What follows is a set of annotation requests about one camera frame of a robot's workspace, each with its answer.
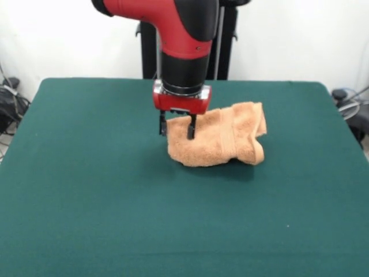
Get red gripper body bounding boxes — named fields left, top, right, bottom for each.
left=152, top=79, right=213, bottom=116

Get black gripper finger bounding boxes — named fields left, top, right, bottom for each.
left=157, top=111, right=168, bottom=136
left=186, top=114, right=198, bottom=141

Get orange terry towel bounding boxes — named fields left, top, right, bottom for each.
left=167, top=101, right=268, bottom=167

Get dark green table cloth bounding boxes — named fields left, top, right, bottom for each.
left=0, top=77, right=369, bottom=277

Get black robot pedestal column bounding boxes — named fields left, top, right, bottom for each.
left=135, top=0, right=251, bottom=81

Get black cable bundle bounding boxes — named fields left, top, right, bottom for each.
left=0, top=83, right=31, bottom=136

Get grey cable coil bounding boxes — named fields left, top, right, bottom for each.
left=336, top=86, right=369, bottom=119

